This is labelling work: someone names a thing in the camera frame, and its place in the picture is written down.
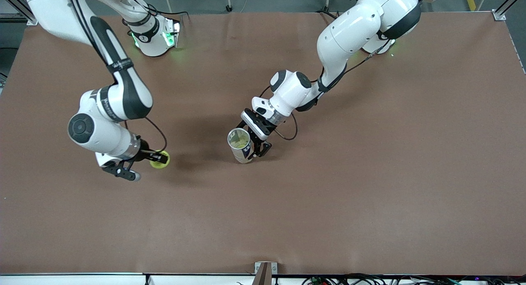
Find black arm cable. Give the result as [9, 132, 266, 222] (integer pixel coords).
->
[68, 0, 168, 154]
[259, 38, 396, 141]

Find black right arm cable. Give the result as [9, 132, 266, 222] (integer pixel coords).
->
[68, 0, 168, 154]

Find silver arm base connector box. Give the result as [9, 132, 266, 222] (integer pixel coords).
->
[164, 16, 181, 48]

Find clear tennis ball can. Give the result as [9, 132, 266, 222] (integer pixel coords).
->
[227, 128, 254, 165]

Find yellow tennis ball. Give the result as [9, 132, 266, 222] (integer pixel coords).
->
[149, 150, 171, 170]
[230, 131, 249, 149]

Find grey table edge bracket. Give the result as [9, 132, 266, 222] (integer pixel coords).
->
[254, 262, 278, 285]

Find aluminium frame post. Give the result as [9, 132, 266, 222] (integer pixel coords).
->
[492, 0, 526, 22]
[0, 0, 40, 26]

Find black cable bundle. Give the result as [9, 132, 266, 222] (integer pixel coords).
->
[302, 273, 526, 285]

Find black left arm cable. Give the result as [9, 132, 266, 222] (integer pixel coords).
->
[259, 38, 396, 141]

